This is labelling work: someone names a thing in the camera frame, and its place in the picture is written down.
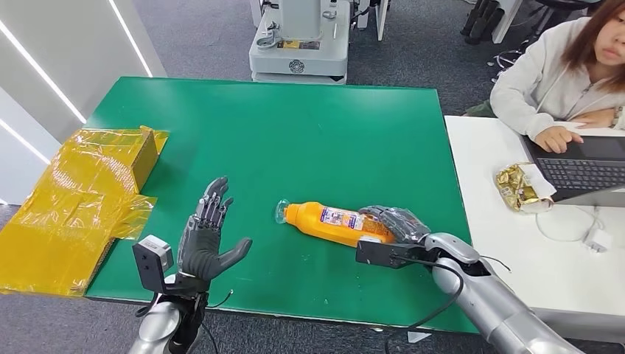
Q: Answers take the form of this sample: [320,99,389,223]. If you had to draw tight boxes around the white charger cable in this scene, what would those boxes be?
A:
[534,205,607,244]

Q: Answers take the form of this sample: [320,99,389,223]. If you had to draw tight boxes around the person's hand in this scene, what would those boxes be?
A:
[533,125,584,154]
[571,108,617,130]

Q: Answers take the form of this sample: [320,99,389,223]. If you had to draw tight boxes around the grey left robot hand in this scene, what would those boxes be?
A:
[176,176,254,282]

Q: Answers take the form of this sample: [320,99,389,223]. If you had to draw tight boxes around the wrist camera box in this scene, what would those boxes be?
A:
[131,235,175,294]
[355,235,426,270]

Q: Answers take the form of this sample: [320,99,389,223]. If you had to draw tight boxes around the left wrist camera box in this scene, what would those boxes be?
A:
[131,235,175,294]

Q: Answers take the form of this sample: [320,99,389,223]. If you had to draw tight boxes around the yellow taped cardboard box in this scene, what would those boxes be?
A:
[0,125,170,298]

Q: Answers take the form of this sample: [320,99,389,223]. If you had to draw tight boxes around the white table leg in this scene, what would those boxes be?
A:
[374,0,390,41]

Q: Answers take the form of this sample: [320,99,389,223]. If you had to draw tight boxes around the person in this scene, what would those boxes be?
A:
[464,0,625,154]

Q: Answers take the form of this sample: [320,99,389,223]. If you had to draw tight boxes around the person's right hand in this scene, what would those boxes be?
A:
[533,125,584,154]

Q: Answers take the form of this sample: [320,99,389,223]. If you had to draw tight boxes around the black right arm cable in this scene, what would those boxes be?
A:
[383,254,466,354]

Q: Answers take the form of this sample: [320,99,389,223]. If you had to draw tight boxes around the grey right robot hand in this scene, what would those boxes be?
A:
[358,205,432,244]

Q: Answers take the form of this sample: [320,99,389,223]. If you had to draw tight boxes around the gold foil snack packet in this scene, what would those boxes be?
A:
[495,162,558,214]

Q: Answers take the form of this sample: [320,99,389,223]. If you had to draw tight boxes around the orange detergent bottle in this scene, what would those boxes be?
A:
[274,199,397,249]

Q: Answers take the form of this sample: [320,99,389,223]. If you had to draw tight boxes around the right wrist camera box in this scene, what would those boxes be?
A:
[355,235,426,270]

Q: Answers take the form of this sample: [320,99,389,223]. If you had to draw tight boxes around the black laptop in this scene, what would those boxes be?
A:
[519,133,625,209]

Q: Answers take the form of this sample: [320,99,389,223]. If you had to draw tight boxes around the person's left hand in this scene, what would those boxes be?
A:
[571,108,617,130]

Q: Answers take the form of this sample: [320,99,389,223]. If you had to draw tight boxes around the white charger adapter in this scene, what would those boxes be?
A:
[583,228,614,254]

